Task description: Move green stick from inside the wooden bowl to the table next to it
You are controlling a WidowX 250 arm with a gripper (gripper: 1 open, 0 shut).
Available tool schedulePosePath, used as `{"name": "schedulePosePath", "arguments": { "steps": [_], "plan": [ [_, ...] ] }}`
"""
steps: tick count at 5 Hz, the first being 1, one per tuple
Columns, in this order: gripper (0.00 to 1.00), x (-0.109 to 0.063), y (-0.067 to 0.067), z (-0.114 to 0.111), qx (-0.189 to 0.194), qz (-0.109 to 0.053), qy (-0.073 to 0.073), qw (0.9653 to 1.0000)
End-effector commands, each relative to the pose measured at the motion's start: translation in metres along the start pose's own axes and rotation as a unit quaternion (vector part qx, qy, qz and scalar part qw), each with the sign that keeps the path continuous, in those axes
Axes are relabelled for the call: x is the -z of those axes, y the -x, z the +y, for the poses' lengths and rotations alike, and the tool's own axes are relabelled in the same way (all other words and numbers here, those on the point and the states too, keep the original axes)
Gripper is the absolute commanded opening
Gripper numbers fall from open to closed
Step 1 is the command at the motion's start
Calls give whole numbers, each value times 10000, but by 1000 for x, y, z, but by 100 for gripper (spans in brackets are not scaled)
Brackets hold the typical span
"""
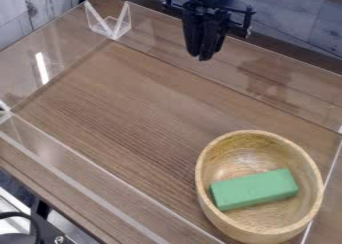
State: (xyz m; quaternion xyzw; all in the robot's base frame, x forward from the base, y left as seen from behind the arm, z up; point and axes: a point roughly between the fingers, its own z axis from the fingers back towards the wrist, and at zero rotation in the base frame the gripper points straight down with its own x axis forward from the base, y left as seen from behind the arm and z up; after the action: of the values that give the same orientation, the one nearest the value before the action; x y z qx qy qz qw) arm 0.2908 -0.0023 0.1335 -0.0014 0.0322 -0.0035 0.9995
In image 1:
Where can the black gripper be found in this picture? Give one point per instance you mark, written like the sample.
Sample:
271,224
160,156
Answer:
204,33

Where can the wooden bowl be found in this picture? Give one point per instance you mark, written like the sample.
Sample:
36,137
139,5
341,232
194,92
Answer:
248,152

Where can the green rectangular block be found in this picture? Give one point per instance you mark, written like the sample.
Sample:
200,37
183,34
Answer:
252,189

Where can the clear acrylic corner bracket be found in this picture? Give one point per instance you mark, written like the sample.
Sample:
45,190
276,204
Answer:
111,27

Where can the clear acrylic barrier wall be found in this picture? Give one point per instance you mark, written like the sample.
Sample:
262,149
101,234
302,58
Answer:
108,117

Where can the black stand with cable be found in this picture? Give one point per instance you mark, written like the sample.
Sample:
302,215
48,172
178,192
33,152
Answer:
23,227

